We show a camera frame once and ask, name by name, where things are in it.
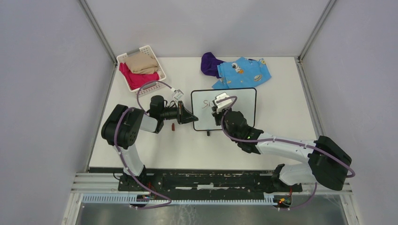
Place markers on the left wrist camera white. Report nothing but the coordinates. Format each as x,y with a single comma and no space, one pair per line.
177,95

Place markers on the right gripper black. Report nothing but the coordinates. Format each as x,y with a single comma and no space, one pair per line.
217,115

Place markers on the blue patterned cloth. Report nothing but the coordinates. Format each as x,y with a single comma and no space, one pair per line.
242,73

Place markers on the white plastic basket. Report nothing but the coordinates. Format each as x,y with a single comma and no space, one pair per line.
146,88

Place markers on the beige folded cloth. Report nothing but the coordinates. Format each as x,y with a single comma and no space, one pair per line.
141,63

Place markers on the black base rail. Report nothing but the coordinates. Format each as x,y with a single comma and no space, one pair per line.
185,184

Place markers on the whiteboard with black frame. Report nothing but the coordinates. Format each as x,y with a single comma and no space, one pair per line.
202,101

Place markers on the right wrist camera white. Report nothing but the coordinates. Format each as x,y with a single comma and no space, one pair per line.
223,101

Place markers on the pink cloth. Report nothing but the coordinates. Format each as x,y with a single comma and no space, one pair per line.
135,81

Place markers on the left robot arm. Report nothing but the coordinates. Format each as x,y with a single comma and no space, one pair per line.
121,128

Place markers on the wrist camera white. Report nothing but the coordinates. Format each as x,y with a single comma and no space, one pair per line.
177,95
223,101

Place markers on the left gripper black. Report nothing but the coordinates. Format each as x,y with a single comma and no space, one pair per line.
184,116

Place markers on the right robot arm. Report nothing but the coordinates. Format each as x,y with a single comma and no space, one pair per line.
321,160

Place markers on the purple cloth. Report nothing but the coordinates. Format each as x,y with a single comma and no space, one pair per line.
209,65

